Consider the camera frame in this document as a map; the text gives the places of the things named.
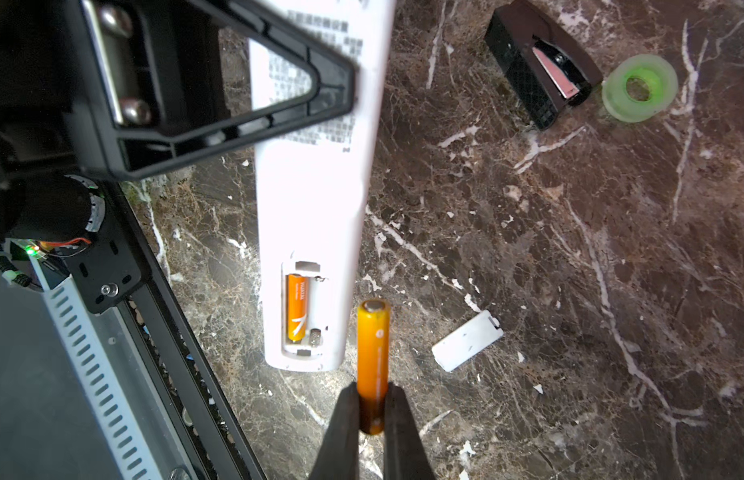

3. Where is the white perforated cable tray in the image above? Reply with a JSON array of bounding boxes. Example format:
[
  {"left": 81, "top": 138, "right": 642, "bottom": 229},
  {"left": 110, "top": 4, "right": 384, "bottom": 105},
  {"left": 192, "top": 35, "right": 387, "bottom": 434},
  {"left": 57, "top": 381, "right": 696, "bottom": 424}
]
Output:
[{"left": 29, "top": 257, "right": 199, "bottom": 480}]

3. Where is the white remote control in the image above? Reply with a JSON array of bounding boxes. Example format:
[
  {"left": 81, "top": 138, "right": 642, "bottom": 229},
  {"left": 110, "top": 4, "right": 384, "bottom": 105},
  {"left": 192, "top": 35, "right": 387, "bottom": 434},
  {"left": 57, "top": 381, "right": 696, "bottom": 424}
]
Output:
[{"left": 254, "top": 1, "right": 396, "bottom": 372}]

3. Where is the green tape roll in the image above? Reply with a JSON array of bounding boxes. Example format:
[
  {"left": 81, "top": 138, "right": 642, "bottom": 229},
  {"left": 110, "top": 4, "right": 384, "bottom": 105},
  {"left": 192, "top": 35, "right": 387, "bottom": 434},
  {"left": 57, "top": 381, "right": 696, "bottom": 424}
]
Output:
[{"left": 602, "top": 54, "right": 679, "bottom": 123}]

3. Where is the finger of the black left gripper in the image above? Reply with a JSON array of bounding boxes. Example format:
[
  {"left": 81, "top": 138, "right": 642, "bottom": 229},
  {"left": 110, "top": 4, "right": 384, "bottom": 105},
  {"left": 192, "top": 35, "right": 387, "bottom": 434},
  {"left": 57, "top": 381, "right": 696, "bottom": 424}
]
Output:
[{"left": 62, "top": 1, "right": 355, "bottom": 181}]

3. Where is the white battery cover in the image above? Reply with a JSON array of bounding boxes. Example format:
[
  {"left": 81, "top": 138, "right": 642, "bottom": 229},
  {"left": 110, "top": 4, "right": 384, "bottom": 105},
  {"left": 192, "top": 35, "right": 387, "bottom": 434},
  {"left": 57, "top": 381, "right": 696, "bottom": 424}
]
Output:
[{"left": 432, "top": 310, "right": 505, "bottom": 372}]

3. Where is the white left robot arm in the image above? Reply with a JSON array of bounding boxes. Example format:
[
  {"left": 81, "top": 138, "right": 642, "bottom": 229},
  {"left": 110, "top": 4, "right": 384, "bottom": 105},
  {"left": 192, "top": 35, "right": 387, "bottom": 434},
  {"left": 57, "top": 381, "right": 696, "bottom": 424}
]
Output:
[{"left": 0, "top": 1, "right": 356, "bottom": 246}]

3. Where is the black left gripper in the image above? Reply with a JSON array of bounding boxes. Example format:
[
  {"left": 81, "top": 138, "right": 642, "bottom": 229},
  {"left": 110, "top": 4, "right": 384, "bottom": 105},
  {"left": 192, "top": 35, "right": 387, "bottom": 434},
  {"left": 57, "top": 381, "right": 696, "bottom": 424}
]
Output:
[{"left": 0, "top": 1, "right": 77, "bottom": 190}]

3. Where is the black stapler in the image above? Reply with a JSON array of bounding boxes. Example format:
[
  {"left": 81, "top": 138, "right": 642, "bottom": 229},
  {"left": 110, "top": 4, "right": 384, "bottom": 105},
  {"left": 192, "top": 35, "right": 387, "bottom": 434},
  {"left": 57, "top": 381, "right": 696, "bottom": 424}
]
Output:
[{"left": 485, "top": 0, "right": 603, "bottom": 130}]

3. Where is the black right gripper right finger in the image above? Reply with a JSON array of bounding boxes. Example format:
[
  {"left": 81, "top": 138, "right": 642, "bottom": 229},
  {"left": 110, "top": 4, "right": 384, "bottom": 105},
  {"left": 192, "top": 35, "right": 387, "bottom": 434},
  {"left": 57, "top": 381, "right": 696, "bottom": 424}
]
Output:
[{"left": 383, "top": 383, "right": 435, "bottom": 480}]

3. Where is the orange battery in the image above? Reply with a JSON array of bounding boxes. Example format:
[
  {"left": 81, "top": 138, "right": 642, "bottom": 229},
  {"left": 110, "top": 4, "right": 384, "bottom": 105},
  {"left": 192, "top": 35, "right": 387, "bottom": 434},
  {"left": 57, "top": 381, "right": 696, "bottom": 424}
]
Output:
[
  {"left": 286, "top": 274, "right": 309, "bottom": 342},
  {"left": 357, "top": 299, "right": 391, "bottom": 435}
]

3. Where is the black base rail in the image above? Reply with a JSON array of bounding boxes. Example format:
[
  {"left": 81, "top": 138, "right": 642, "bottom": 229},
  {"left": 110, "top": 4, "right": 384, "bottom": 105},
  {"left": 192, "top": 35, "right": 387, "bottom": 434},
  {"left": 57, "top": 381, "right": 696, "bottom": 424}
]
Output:
[{"left": 65, "top": 182, "right": 265, "bottom": 479}]

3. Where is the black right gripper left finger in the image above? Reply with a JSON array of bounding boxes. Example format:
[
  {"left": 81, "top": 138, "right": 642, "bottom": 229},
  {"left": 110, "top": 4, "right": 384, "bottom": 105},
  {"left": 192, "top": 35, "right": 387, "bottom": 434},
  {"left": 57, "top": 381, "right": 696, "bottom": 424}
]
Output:
[{"left": 309, "top": 382, "right": 360, "bottom": 480}]

